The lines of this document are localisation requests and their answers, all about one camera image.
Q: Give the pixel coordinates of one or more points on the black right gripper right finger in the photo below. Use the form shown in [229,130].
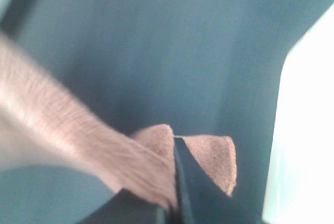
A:
[200,200]

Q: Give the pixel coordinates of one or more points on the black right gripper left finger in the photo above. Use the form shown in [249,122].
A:
[127,208]

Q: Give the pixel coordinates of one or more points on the brown microfibre towel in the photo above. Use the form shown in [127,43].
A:
[43,123]

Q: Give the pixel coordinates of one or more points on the white storage bin grey rim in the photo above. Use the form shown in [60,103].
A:
[299,185]

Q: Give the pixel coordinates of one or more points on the black table cloth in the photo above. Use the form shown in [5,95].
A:
[201,66]

